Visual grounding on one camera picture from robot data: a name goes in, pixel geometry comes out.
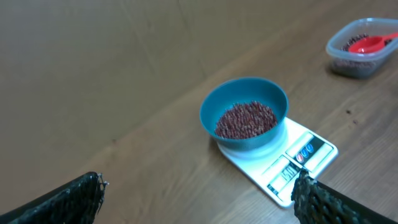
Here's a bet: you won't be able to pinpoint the white kitchen scale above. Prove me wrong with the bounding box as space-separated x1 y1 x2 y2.
218 118 338 208

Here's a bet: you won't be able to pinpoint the red scoop with blue handle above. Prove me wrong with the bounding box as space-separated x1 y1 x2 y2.
348 33 397 54

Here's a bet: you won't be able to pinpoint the blue bowl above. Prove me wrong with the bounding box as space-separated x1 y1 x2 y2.
200 77 289 151

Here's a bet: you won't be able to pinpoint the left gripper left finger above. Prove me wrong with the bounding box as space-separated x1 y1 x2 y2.
1 172 108 224

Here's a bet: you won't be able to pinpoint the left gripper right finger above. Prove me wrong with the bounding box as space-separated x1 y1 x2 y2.
291 169 397 224

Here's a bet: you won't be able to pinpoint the red beans in container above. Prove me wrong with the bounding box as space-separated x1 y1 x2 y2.
332 34 376 75

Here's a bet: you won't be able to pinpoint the red beans in bowl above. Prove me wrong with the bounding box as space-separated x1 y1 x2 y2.
215 101 278 139

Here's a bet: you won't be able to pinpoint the clear plastic container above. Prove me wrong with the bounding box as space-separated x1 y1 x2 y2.
326 18 397 78

